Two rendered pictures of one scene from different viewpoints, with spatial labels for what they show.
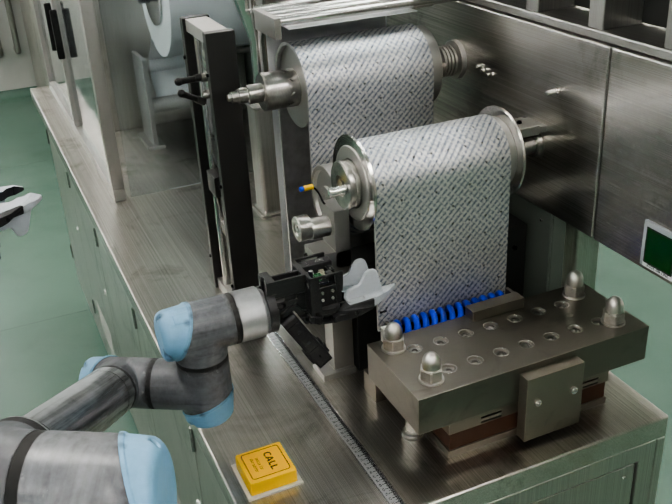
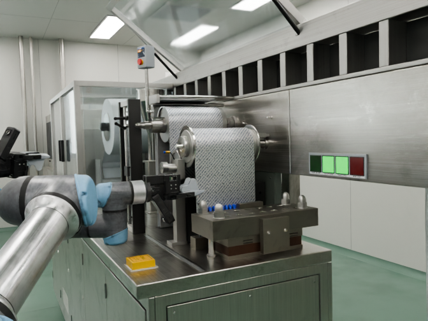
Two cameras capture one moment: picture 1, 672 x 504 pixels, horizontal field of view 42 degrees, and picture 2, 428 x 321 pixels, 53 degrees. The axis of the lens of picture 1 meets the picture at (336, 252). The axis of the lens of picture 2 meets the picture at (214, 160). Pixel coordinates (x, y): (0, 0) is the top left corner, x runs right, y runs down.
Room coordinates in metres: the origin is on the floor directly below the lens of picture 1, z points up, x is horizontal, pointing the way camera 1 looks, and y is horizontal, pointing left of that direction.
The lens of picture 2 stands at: (-0.31, -0.03, 1.28)
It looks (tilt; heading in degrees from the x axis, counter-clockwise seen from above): 3 degrees down; 356
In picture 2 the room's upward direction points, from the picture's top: 2 degrees counter-clockwise
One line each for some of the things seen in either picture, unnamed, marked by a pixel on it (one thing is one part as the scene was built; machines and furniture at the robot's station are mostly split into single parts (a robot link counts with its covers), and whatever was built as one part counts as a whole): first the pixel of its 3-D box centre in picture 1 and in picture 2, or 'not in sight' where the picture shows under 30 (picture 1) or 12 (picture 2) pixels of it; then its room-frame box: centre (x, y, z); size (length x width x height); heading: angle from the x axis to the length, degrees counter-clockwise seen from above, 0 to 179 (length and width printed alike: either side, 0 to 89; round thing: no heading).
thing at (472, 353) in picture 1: (507, 351); (255, 219); (1.11, -0.25, 1.00); 0.40 x 0.16 x 0.06; 113
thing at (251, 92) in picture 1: (244, 95); (142, 125); (1.41, 0.14, 1.33); 0.06 x 0.03 x 0.03; 113
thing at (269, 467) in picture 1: (266, 468); (140, 262); (0.98, 0.12, 0.91); 0.07 x 0.07 x 0.02; 23
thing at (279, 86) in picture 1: (278, 89); (156, 125); (1.43, 0.08, 1.33); 0.06 x 0.06 x 0.06; 23
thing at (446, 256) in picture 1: (443, 261); (226, 184); (1.20, -0.17, 1.11); 0.23 x 0.01 x 0.18; 113
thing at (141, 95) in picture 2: not in sight; (149, 95); (1.92, 0.15, 1.50); 0.14 x 0.14 x 0.06
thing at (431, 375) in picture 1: (431, 366); (218, 211); (1.01, -0.12, 1.05); 0.04 x 0.04 x 0.04
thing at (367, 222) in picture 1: (353, 182); (186, 146); (1.21, -0.03, 1.25); 0.15 x 0.01 x 0.15; 23
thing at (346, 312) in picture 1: (345, 307); (181, 194); (1.11, -0.01, 1.09); 0.09 x 0.05 x 0.02; 112
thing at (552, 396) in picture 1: (551, 399); (275, 234); (1.03, -0.30, 0.96); 0.10 x 0.03 x 0.11; 113
